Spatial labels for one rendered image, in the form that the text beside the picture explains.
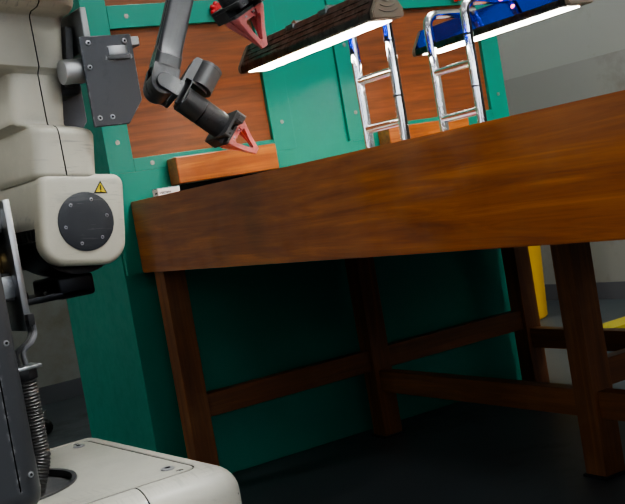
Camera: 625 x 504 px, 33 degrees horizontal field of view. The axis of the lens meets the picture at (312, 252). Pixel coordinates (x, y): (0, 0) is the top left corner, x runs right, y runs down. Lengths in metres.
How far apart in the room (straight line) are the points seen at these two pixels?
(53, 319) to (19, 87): 2.97
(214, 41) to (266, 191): 0.92
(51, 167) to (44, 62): 0.19
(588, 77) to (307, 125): 2.23
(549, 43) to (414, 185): 3.53
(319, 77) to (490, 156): 1.58
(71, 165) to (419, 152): 0.62
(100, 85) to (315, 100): 1.24
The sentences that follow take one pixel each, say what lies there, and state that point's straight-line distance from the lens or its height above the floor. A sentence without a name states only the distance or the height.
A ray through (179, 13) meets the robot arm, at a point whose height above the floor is 1.13.
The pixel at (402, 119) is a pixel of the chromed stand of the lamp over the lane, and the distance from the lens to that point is 2.53.
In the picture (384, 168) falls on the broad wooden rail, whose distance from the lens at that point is 1.77.
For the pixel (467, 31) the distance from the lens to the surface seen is 2.70.
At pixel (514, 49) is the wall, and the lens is 5.35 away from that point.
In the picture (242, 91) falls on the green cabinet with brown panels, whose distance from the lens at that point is 2.97.
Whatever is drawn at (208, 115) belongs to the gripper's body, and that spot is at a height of 0.91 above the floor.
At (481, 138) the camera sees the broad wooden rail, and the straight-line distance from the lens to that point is 1.58.
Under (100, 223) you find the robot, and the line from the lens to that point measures 1.93.
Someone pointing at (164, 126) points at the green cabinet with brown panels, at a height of 0.95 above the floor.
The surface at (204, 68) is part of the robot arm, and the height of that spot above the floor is 1.01.
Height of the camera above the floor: 0.70
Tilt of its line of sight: 3 degrees down
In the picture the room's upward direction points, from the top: 10 degrees counter-clockwise
